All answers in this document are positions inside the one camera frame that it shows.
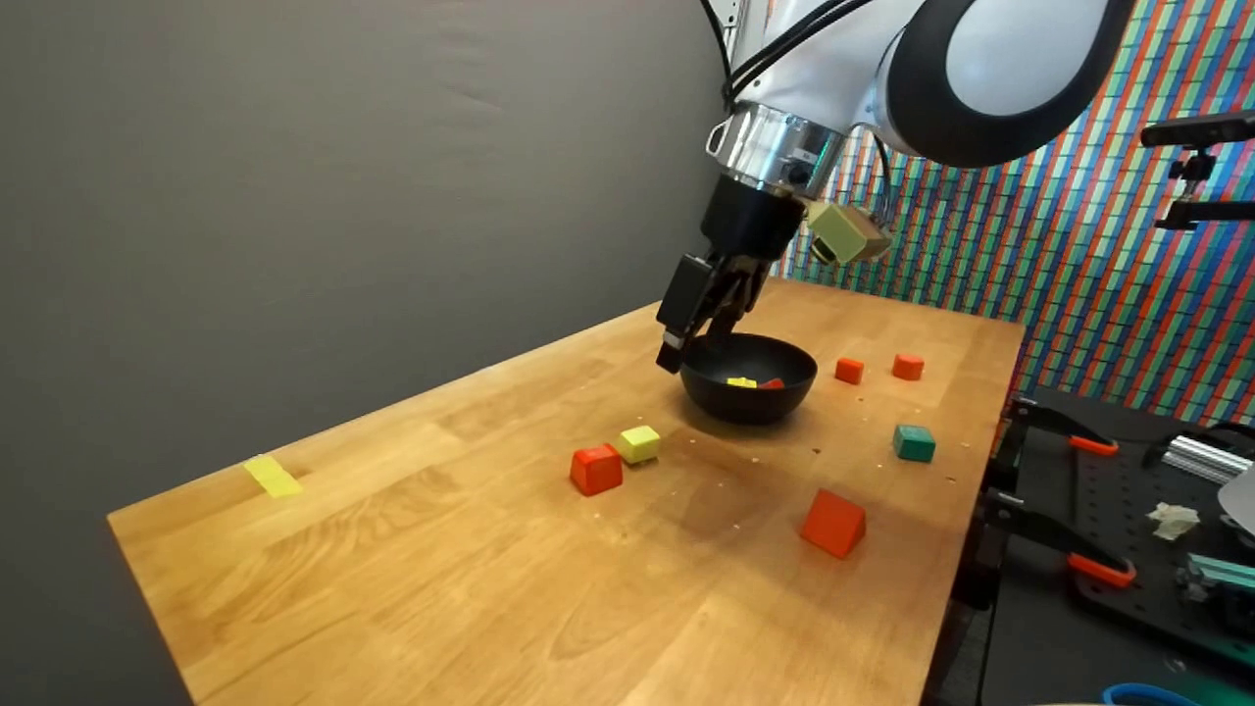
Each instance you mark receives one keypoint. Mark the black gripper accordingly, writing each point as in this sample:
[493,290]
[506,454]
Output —
[746,234]

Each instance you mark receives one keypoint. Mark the black bowl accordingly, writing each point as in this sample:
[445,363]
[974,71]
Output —
[746,354]

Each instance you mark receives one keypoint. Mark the yellow cube block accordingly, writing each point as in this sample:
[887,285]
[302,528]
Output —
[744,380]

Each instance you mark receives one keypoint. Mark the small orange cube block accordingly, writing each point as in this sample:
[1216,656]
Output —
[850,370]

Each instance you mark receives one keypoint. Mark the orange hexagonal block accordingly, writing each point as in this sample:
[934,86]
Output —
[593,468]

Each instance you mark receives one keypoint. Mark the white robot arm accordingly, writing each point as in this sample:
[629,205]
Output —
[963,82]

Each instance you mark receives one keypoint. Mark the red block behind bowl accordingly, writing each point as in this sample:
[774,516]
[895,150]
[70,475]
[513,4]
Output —
[908,367]

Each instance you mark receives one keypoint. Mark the teal cube block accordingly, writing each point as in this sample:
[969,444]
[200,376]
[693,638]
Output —
[914,444]

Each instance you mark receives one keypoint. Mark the orange wedge block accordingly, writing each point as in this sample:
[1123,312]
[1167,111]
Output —
[834,524]

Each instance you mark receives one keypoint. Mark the black clamp front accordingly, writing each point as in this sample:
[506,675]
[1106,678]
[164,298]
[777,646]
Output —
[1080,554]

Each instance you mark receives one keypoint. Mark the black perforated side table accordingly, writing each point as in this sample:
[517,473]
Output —
[1075,580]

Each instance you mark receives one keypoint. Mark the yellow tape strip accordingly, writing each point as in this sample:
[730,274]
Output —
[272,475]

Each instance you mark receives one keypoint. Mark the grey backdrop screen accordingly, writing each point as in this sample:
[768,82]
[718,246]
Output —
[240,222]

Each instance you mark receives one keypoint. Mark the white plastic part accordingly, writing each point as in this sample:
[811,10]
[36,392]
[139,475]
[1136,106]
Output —
[1172,524]

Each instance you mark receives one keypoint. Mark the yellow wrist camera box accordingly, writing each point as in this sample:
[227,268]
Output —
[845,234]

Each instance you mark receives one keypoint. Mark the black clamp with orange handle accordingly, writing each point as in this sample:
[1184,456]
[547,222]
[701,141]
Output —
[1028,412]

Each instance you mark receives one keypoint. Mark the black camera stand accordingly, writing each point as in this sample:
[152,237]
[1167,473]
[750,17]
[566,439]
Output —
[1197,136]

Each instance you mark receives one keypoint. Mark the blue ring object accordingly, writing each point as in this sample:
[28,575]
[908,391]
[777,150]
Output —
[1143,694]

